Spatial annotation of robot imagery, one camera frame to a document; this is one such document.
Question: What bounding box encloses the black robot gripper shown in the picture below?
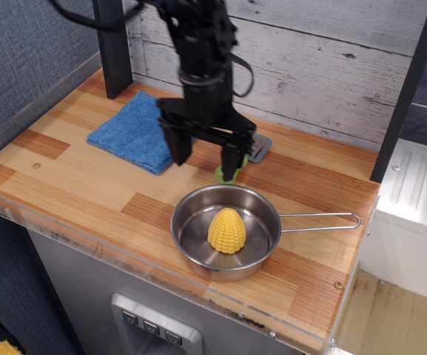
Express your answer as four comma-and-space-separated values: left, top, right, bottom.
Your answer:
157, 79, 255, 182

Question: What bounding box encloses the grey spatula with green handle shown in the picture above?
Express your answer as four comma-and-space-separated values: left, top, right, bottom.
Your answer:
214, 133, 272, 184

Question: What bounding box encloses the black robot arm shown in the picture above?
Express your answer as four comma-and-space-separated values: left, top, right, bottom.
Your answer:
149, 1, 256, 182

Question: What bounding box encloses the folded blue towel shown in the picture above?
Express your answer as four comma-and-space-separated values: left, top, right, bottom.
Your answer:
87, 91, 173, 175

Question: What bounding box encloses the stainless steel pan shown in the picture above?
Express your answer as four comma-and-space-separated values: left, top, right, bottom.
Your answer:
170, 185, 361, 282

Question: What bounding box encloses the clear acrylic edge guard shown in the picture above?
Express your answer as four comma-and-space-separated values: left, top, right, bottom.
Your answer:
0, 197, 335, 354

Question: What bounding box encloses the grey toy dispenser panel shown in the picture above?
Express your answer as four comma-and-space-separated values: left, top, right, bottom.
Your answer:
111, 293, 204, 354

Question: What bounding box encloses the white ribbed cabinet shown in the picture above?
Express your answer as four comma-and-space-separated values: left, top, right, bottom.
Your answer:
359, 140, 427, 297

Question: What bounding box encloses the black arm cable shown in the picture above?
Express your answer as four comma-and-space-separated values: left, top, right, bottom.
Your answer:
50, 0, 255, 98

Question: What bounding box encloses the black right frame post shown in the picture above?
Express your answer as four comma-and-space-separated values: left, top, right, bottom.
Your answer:
370, 17, 427, 183

